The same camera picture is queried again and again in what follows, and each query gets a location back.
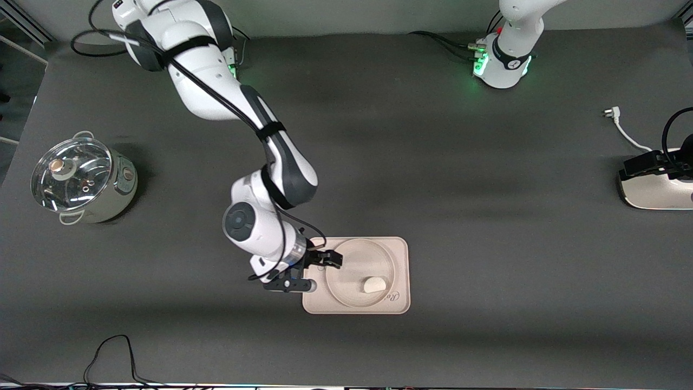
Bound round beige plate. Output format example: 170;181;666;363
325;238;395;309

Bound beige tray with rabbit print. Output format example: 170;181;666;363
302;237;411;315

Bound white toaster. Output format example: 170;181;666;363
618;169;693;211

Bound dark grey table mat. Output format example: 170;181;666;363
0;22;693;388

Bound glass pot lid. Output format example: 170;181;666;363
31;138;114;212

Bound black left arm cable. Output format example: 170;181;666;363
661;107;693;175

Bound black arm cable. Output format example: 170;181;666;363
661;107;693;175
70;0;329;282

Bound white toaster power cord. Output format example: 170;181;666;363
603;107;654;154

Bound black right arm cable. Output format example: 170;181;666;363
70;0;329;282

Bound black loose cable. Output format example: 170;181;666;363
83;334;163;387

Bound black right base cables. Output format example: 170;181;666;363
230;24;252;67

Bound black base cables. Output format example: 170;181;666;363
230;24;252;67
408;11;505;61

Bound black left base cables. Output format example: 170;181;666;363
408;11;505;61

